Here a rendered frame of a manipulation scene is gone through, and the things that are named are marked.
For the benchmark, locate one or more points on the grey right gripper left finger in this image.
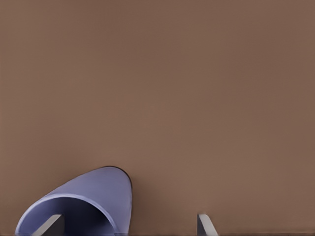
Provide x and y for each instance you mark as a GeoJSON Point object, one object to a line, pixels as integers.
{"type": "Point", "coordinates": [50, 225]}

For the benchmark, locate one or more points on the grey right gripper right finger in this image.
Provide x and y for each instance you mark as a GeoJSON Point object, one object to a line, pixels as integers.
{"type": "Point", "coordinates": [205, 225]}

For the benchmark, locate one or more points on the blue cup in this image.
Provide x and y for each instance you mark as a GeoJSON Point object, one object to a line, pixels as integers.
{"type": "Point", "coordinates": [103, 186]}

